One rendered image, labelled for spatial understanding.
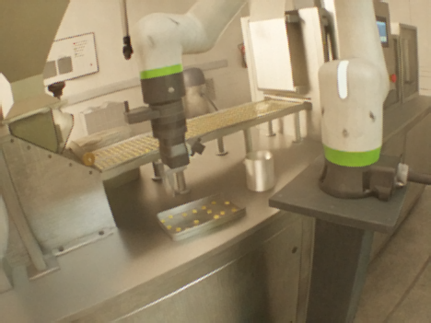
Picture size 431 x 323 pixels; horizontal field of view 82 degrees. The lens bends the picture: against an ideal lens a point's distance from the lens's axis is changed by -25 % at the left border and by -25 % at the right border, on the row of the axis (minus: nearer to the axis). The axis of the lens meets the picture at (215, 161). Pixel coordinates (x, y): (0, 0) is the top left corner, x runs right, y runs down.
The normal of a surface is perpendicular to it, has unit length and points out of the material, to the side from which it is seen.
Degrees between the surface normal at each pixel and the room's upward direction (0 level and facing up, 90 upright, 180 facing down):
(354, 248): 90
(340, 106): 90
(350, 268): 90
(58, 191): 90
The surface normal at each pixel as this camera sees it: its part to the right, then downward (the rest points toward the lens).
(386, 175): -0.67, 0.19
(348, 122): -0.47, 0.37
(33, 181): 0.60, 0.21
